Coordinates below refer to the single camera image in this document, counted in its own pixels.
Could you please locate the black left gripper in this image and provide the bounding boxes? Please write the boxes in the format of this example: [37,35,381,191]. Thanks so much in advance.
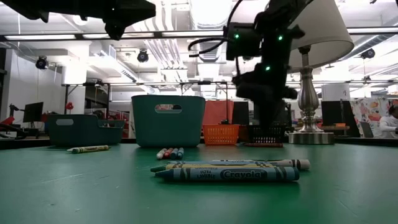
[40,0,156,41]

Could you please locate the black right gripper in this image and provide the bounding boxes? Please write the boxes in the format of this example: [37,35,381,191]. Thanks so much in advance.
[232,62,298,126]

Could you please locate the black plastic basket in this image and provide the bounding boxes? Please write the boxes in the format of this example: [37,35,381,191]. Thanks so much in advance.
[244,124,287,144]

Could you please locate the black panel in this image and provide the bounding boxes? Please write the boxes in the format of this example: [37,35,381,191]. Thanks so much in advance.
[231,101,250,126]

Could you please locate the orange panel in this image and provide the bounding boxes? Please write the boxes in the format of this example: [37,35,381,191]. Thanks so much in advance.
[205,100,234,126]

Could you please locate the orange plastic basket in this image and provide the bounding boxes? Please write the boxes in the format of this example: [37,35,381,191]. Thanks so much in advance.
[201,124,241,146]

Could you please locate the white crayon black bands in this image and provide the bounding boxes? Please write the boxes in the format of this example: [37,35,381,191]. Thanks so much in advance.
[214,158,312,171]

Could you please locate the blue crayon Crayola print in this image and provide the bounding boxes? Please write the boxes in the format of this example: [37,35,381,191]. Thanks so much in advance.
[154,166,300,183]

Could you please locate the table lamp white shade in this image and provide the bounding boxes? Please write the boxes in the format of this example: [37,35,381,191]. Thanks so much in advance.
[287,0,355,146]

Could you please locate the overhead beam with light strips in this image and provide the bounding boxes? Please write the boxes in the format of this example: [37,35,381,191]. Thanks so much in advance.
[0,26,398,43]

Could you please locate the floral cloth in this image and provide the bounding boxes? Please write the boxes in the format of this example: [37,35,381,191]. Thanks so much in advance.
[350,98,398,139]

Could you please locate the green crayon yellow wrapper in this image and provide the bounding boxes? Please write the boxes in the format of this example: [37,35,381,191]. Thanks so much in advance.
[150,163,280,174]

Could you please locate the large teal plastic bin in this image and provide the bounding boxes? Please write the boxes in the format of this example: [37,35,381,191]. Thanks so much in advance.
[131,94,206,148]

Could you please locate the person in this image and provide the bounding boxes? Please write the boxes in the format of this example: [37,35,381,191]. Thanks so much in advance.
[379,104,398,139]

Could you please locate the small blue-grey plastic bin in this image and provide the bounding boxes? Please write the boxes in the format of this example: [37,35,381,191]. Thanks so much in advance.
[46,113,126,147]

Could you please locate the small black monitor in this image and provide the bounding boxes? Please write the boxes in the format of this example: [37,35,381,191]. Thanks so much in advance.
[22,101,45,123]

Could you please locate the yellow-green crayon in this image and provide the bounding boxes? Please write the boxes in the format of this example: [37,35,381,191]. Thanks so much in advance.
[70,144,111,155]

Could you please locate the green table mat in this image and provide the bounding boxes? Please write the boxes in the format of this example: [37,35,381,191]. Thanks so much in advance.
[0,141,398,224]

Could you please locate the black ceiling camera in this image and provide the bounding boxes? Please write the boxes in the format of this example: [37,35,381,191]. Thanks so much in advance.
[136,49,149,63]
[35,55,50,70]
[360,48,376,60]

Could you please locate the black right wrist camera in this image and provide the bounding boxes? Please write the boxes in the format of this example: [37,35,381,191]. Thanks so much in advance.
[224,21,262,62]

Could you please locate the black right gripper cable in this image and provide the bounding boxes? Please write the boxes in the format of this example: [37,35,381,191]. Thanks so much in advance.
[187,0,243,58]

